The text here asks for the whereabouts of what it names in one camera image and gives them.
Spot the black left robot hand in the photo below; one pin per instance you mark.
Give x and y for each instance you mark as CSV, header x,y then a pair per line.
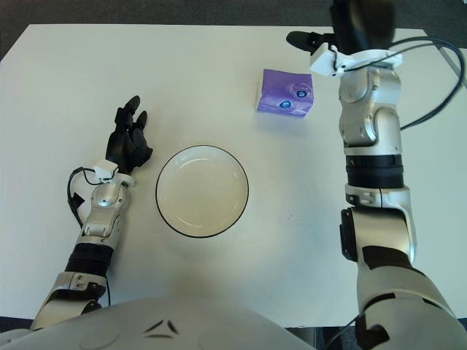
x,y
118,147

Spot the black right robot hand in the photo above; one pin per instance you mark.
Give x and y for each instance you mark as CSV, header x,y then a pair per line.
x,y
361,22

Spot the purple tissue paper pack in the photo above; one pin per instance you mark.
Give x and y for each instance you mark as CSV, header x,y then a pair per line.
x,y
277,85

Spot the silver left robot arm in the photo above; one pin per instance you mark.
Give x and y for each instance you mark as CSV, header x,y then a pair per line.
x,y
96,222

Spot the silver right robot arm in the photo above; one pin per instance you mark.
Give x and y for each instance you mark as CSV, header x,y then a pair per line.
x,y
376,153

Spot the white plate with black rim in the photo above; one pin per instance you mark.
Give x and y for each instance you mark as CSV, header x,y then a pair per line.
x,y
202,191

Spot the white side table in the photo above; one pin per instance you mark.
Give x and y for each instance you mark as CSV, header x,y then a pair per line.
x,y
460,69

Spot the grey robot torso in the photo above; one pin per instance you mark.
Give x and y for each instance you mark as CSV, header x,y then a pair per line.
x,y
164,324

